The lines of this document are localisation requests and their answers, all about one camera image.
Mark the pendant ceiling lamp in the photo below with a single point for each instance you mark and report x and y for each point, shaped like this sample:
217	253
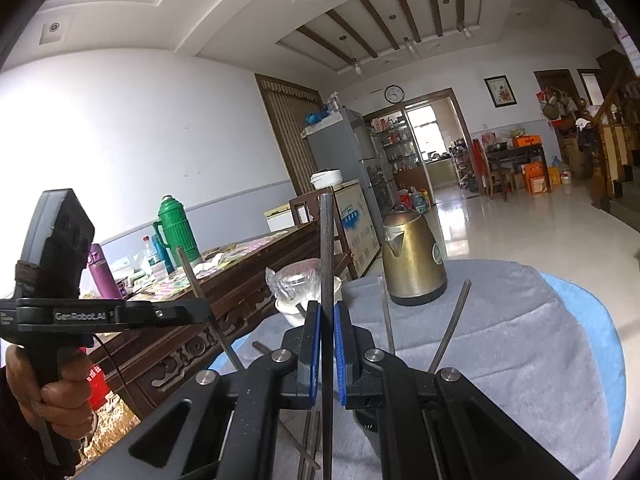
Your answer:
356	67
411	47
465	30

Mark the large water jug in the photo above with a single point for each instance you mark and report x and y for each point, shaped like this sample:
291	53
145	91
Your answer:
561	172

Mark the glass display cabinet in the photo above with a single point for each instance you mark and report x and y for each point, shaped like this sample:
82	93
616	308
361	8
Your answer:
397	150

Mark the blue detergent bottles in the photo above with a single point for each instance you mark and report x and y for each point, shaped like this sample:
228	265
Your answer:
417	201

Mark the dark metal utensil holder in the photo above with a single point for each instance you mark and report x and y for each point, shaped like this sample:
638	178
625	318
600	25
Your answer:
365	420

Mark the wooden chair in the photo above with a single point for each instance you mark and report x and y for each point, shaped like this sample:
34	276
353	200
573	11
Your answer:
302	210

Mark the cluster of hanging bags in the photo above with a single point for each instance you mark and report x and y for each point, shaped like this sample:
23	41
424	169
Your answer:
555	105

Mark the patterned table mat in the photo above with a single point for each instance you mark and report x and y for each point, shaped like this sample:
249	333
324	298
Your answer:
225	260

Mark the bunch of metal chopsticks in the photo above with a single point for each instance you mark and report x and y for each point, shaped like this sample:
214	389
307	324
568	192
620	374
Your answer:
452	327

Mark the golden electric kettle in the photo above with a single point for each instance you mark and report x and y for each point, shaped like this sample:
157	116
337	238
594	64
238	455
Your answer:
412	260

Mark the green thermos flask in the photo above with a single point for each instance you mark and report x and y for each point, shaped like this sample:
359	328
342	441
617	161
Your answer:
177	235

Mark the carved wooden sideboard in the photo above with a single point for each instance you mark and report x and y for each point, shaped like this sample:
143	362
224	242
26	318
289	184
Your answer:
210	320

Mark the orange carton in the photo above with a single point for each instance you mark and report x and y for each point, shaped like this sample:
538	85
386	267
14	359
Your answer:
537	180

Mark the person's left hand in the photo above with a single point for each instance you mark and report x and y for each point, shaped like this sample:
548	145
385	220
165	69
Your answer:
65	400

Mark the grey tablecloth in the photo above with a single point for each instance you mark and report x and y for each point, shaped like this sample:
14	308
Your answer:
500	335

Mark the wooden staircase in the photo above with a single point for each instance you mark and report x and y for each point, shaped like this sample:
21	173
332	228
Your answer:
615	135

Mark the flat orange box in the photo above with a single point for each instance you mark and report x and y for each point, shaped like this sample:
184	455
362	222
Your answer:
526	141

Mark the framed wall picture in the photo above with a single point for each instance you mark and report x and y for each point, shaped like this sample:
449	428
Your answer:
500	91

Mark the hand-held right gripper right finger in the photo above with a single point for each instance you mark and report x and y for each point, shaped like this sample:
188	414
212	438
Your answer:
342	355

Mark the clear plastic water bottle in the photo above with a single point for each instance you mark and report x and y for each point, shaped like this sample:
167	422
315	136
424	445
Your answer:
150	260

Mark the teal bottle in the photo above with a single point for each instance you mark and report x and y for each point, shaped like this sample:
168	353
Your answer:
164	255

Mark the person's left forearm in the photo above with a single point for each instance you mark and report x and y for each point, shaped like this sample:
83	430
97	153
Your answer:
15	435

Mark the grey refrigerator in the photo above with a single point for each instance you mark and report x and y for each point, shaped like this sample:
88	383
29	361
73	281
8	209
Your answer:
340	150

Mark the wall calendar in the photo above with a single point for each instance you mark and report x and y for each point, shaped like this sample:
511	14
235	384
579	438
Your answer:
627	35

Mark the dark wooden dining table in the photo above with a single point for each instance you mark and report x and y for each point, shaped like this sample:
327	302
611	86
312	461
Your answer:
515	152

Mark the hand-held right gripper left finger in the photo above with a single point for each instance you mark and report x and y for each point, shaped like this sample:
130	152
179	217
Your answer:
312	355

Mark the round wall clock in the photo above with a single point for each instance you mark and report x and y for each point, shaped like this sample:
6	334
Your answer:
394	93

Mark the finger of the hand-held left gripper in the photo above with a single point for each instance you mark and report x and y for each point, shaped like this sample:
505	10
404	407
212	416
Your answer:
165	312

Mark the white bowl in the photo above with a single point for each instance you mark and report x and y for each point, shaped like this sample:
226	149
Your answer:
287	312

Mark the purple insulated bottle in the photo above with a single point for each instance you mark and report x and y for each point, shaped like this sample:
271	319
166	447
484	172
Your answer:
105	275

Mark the brown door curtain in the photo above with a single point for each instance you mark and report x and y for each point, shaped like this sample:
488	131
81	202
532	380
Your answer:
290	135

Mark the white storage box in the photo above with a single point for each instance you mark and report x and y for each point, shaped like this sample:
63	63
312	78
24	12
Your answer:
279	217

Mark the red shopping bag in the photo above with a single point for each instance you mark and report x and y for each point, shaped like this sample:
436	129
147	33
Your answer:
97	385

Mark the metal chopstick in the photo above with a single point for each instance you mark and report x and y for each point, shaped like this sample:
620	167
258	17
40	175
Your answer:
192	280
326	260

